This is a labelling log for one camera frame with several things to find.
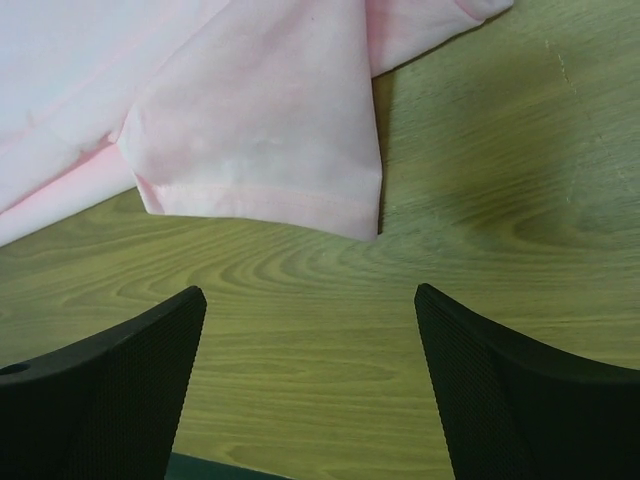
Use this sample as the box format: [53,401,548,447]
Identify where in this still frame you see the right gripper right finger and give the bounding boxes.
[414,284,639,479]

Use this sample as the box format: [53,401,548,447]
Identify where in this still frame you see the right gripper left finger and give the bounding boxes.
[1,286,207,479]

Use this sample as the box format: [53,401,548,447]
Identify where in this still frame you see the pink t-shirt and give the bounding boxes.
[1,1,509,244]

